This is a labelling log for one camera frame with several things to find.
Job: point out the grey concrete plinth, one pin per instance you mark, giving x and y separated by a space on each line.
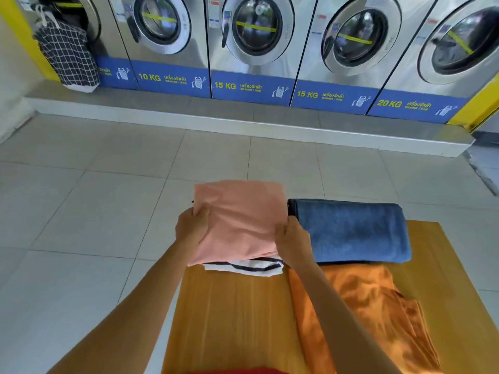
249 118

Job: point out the red garment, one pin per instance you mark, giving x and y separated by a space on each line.
245 371

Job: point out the orange garment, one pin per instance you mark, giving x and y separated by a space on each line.
362 315

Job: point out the folded blue towel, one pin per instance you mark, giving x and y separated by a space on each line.
353 230

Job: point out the person's left forearm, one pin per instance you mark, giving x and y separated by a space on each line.
128 311

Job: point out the person's left thumb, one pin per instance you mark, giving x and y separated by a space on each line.
204 215

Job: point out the checked black laundry bag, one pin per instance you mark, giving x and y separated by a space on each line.
68 54

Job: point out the person's left hand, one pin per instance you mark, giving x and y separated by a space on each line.
189 227

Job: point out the yellow pillar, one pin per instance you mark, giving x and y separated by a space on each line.
23 34
479 105

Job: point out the wooden table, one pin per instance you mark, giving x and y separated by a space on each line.
234 319

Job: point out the pink garment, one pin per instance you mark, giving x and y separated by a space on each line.
239 220

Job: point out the silver front-load washing machine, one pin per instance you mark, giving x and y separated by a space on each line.
91 38
165 38
440 70
253 46
351 54

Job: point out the person's right hand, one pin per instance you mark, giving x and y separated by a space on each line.
291 241

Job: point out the person's right thumb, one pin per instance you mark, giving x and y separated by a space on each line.
281 231

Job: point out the person's right forearm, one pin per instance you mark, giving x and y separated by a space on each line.
338 323

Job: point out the white garment with dark stripes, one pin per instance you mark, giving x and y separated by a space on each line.
249 266

